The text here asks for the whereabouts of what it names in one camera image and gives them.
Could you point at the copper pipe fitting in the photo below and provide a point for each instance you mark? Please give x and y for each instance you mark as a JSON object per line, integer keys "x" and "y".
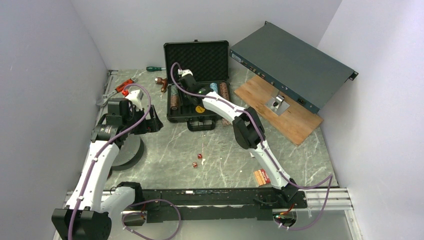
{"x": 163, "y": 82}

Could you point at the red handled adjustable wrench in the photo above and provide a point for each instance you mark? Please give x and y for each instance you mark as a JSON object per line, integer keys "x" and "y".
{"x": 106, "y": 97}

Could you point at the grey perforated metal disc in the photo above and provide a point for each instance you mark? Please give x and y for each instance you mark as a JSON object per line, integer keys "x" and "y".
{"x": 129, "y": 154}

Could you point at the blue yellow chips in case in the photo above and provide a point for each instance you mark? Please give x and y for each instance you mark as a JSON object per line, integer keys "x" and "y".
{"x": 174, "y": 92}

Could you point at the metal bracket block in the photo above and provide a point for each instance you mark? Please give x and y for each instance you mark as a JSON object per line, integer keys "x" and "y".
{"x": 277, "y": 104}

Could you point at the orange chip stack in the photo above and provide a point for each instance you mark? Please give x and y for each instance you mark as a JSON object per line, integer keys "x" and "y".
{"x": 226, "y": 122}

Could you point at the light blue chips in case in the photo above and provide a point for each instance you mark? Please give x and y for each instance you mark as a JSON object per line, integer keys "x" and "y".
{"x": 214, "y": 87}

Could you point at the orange chips slot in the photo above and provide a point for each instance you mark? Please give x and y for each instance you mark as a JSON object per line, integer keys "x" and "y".
{"x": 174, "y": 103}
{"x": 224, "y": 91}

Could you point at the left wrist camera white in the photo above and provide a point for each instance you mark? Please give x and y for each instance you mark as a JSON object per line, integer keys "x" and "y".
{"x": 135, "y": 96}

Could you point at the orange chips left slot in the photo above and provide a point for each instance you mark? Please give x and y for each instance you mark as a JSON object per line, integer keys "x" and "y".
{"x": 174, "y": 103}

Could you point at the black poker set case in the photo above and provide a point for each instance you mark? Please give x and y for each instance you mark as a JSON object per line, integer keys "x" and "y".
{"x": 209, "y": 63}

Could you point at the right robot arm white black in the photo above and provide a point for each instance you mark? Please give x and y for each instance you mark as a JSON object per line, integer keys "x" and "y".
{"x": 247, "y": 128}

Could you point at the aluminium rail left edge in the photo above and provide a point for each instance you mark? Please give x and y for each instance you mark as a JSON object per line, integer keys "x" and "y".
{"x": 108, "y": 87}

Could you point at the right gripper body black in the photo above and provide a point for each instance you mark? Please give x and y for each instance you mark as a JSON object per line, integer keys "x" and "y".
{"x": 187, "y": 97}

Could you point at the yellow big blind button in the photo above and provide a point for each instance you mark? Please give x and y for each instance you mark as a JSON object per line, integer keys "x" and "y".
{"x": 199, "y": 109}

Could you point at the green handled screwdriver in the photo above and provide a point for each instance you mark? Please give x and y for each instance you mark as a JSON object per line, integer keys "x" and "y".
{"x": 154, "y": 68}

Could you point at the orange chips right slot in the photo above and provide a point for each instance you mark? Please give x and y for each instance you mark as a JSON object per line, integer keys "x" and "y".
{"x": 224, "y": 91}

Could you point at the grey rack server unit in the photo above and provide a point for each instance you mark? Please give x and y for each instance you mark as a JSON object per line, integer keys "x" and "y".
{"x": 299, "y": 70}

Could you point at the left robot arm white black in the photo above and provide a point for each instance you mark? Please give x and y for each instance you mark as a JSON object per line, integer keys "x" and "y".
{"x": 85, "y": 216}

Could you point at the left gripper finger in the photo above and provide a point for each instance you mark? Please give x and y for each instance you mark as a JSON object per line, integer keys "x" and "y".
{"x": 148, "y": 126}
{"x": 154, "y": 116}

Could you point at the wooden board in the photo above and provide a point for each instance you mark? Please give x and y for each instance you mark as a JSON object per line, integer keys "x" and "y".
{"x": 296, "y": 123}

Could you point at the red playing card deck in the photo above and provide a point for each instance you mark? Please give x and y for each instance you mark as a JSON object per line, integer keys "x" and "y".
{"x": 261, "y": 177}

